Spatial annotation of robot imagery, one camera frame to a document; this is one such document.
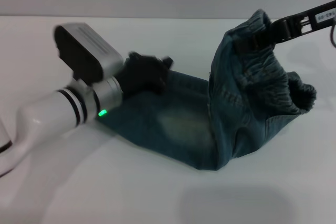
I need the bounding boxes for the silver black wrist camera box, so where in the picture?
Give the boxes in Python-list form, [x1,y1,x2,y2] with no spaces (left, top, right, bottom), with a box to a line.
[53,23,124,83]

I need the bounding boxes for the blue denim shorts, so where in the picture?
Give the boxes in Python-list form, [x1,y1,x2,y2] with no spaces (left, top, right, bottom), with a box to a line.
[97,8,318,172]

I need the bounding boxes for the grey right gripper cable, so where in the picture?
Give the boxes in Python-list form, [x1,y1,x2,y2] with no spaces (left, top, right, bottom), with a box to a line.
[329,16,336,49]

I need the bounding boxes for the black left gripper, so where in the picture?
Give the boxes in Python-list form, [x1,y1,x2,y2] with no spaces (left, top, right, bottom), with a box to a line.
[117,50,175,97]

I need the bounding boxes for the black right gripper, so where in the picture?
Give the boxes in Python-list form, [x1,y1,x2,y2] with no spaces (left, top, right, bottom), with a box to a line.
[235,0,336,53]

